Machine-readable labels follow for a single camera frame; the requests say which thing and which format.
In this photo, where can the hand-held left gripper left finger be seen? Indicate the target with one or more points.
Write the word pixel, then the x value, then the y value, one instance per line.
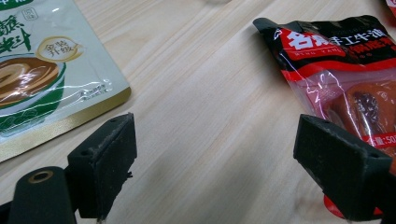
pixel 106 161

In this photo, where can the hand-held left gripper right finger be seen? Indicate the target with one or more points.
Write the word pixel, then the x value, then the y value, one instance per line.
pixel 339 168

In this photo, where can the red clear seasoning packet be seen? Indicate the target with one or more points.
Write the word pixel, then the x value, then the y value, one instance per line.
pixel 393 4

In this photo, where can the white green sauce packet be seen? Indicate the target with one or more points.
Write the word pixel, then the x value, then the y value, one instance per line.
pixel 46 77

